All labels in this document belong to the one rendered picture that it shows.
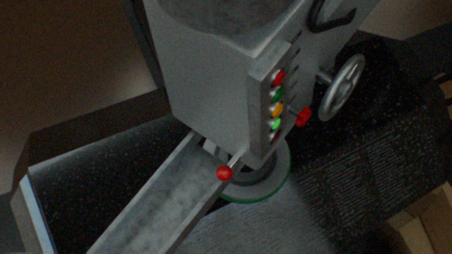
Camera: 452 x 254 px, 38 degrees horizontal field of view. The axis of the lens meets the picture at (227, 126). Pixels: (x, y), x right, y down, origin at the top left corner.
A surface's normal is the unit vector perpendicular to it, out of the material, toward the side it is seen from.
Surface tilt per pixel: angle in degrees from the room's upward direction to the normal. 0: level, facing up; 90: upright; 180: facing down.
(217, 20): 90
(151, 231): 1
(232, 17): 90
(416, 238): 0
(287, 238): 45
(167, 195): 1
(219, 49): 90
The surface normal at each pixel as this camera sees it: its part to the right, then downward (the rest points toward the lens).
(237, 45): -0.27, -0.13
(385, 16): -0.05, -0.44
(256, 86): -0.60, 0.73
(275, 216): 0.29, 0.24
